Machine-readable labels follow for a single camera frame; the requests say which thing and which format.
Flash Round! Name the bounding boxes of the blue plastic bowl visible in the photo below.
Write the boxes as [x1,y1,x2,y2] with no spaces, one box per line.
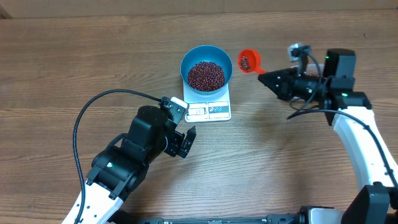
[180,45,233,95]

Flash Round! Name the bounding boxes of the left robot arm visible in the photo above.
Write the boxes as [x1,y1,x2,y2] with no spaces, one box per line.
[64,100,196,223]

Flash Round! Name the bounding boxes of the red beans in bowl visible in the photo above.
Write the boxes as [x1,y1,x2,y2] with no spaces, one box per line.
[187,61,225,92]

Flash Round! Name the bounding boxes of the white digital kitchen scale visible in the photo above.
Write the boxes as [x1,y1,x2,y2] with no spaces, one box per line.
[183,83,232,123]

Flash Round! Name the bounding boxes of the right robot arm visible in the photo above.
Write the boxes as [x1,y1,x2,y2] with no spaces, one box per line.
[258,45,397,223]

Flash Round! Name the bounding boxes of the red scoop with blue handle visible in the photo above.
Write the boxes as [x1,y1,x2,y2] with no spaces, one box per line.
[238,49,266,74]

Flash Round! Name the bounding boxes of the red adzuki beans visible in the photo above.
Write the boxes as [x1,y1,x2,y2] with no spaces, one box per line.
[239,56,251,72]

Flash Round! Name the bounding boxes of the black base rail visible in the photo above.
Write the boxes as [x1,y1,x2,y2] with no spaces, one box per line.
[108,205,354,224]

